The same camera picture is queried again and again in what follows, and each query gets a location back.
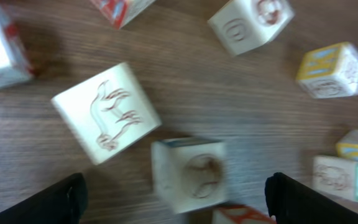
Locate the wooden block soccer ball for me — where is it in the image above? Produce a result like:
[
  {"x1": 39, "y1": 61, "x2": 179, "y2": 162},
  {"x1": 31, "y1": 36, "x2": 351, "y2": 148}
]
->
[{"x1": 208, "y1": 0, "x2": 295, "y2": 56}]

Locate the wooden block baseball picture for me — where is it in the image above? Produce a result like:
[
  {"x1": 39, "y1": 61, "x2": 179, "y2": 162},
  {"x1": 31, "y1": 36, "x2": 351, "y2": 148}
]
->
[{"x1": 151, "y1": 137, "x2": 227, "y2": 214}]

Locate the wooden block yellow letter B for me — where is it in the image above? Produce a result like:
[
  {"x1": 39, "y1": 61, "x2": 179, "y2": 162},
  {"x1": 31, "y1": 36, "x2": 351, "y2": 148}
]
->
[{"x1": 296, "y1": 42, "x2": 358, "y2": 99}]

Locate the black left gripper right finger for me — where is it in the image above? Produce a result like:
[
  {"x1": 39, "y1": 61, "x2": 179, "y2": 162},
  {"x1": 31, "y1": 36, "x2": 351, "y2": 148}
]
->
[{"x1": 265, "y1": 172, "x2": 358, "y2": 224}]

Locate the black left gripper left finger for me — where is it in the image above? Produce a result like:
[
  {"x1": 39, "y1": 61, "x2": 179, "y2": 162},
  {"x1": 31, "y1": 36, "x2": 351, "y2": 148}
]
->
[{"x1": 0, "y1": 173, "x2": 88, "y2": 224}]

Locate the wooden block animal picture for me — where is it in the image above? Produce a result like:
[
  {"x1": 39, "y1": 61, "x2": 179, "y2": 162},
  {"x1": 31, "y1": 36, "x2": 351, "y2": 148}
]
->
[{"x1": 51, "y1": 62, "x2": 162, "y2": 165}]

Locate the wooden block leaf picture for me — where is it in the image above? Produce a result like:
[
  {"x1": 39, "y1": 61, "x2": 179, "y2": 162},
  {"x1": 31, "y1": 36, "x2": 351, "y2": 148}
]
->
[{"x1": 211, "y1": 205, "x2": 277, "y2": 224}]

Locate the wooden block green letter Z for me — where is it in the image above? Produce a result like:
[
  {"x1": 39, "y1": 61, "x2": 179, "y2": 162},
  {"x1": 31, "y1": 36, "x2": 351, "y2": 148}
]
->
[{"x1": 313, "y1": 156, "x2": 358, "y2": 202}]

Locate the wooden block red letter M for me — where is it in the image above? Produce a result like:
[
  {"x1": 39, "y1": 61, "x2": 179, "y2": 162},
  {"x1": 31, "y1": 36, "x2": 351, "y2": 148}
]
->
[{"x1": 91, "y1": 0, "x2": 155, "y2": 29}]

